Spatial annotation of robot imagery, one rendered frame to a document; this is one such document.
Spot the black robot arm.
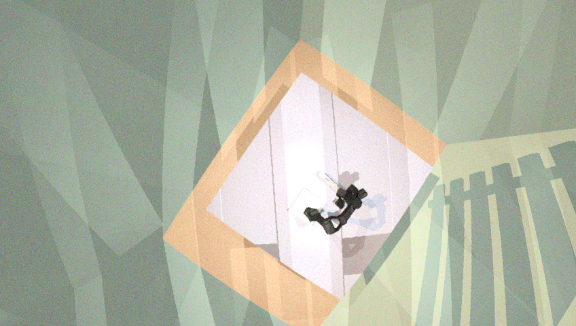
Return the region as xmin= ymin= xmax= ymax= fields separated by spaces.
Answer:
xmin=303 ymin=188 xmax=368 ymax=235

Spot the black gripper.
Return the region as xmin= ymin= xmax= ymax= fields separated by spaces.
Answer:
xmin=335 ymin=185 xmax=358 ymax=209

